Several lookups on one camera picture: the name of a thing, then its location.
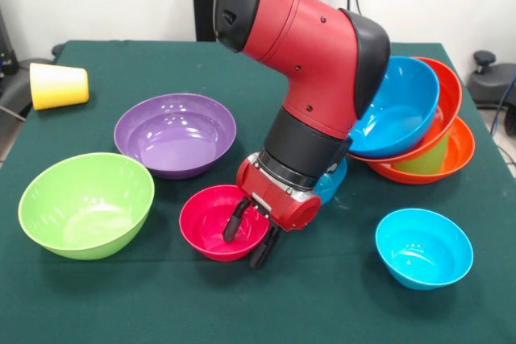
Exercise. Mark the purple plastic bowl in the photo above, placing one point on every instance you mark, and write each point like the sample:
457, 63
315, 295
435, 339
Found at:
175, 134

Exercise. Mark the pink plastic bowl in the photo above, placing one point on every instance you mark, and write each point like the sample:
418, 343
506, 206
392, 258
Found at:
205, 223

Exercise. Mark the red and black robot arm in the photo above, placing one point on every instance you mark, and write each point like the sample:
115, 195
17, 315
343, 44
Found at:
306, 62

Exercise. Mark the large blue plastic bowl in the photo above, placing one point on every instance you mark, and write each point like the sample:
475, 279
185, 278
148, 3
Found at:
403, 110

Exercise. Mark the orange plastic bowl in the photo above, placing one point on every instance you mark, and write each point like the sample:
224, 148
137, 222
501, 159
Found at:
459, 155
450, 106

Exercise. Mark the green plastic cup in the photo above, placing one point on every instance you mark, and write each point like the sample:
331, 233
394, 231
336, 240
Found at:
427, 159

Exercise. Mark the small dark blue bowl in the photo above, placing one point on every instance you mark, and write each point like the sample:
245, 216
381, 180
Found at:
332, 183

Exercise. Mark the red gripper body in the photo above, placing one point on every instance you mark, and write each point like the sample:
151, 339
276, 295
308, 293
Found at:
282, 203

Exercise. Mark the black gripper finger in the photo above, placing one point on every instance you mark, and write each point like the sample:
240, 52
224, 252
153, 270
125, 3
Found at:
264, 247
235, 219

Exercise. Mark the black equipment base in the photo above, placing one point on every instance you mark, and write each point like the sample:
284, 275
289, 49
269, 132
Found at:
488, 86
24, 78

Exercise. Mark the dark green tablecloth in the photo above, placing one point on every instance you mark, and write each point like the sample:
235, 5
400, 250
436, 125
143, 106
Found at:
161, 304

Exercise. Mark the yellow plastic cup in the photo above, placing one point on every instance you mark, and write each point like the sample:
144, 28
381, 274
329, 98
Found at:
60, 86

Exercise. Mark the small cyan plastic bowl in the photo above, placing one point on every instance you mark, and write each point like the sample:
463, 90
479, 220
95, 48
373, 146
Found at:
423, 247

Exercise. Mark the large green plastic bowl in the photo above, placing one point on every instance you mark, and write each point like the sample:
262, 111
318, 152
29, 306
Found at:
85, 207

